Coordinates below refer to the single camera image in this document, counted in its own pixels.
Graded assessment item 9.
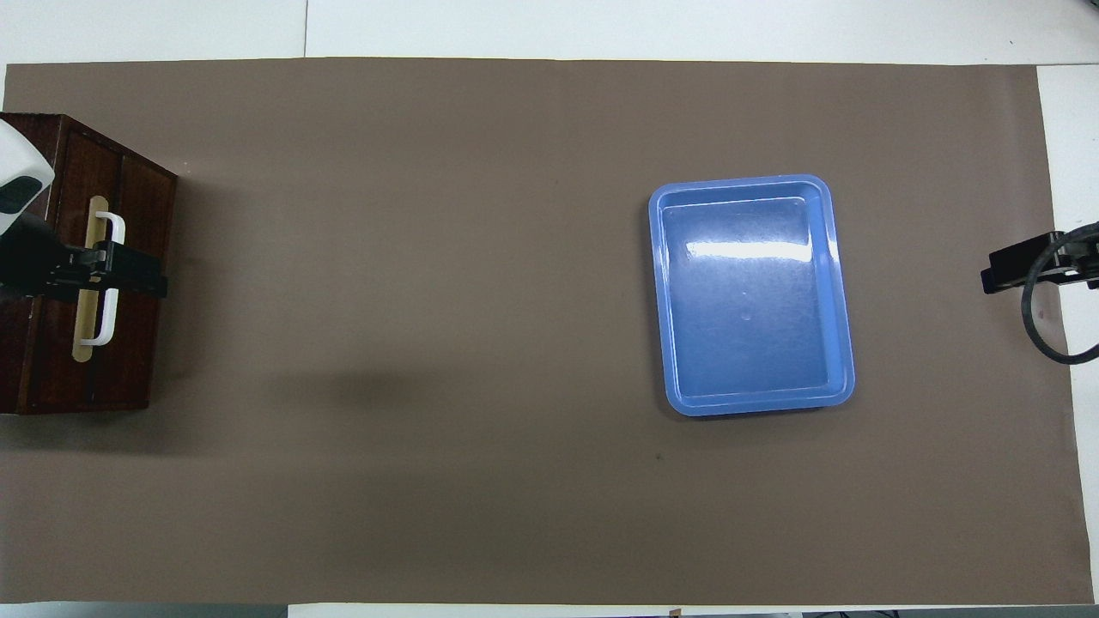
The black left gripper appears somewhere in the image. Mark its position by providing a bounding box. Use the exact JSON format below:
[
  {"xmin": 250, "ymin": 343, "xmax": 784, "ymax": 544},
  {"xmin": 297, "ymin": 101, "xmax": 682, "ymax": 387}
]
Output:
[{"xmin": 0, "ymin": 210, "xmax": 169, "ymax": 302}]

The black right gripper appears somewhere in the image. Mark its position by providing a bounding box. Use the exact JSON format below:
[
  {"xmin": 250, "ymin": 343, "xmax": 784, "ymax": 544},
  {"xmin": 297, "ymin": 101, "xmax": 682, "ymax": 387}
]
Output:
[{"xmin": 981, "ymin": 221, "xmax": 1099, "ymax": 294}]

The wooden drawer with white handle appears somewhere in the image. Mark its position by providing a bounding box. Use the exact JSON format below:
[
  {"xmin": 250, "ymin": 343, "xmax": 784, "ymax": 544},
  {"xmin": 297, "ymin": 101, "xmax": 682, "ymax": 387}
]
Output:
[{"xmin": 52, "ymin": 120, "xmax": 179, "ymax": 413}]

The dark brown wooden cabinet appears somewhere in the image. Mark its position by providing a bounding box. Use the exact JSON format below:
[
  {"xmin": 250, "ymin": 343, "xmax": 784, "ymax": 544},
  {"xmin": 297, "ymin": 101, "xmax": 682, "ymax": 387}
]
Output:
[{"xmin": 0, "ymin": 113, "xmax": 179, "ymax": 415}]

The blue plastic tray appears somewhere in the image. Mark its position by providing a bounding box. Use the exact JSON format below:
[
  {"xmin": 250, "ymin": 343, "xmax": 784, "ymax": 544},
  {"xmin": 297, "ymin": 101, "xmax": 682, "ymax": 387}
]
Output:
[{"xmin": 648, "ymin": 174, "xmax": 857, "ymax": 418}]

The brown table mat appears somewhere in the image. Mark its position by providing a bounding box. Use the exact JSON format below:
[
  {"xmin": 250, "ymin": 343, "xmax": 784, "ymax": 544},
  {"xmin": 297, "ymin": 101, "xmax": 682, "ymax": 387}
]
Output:
[{"xmin": 0, "ymin": 58, "xmax": 1096, "ymax": 606}]

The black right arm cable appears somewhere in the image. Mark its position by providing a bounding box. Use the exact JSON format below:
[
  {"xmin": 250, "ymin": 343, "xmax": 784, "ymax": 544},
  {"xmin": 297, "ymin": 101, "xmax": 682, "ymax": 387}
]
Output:
[{"xmin": 1020, "ymin": 221, "xmax": 1099, "ymax": 366}]

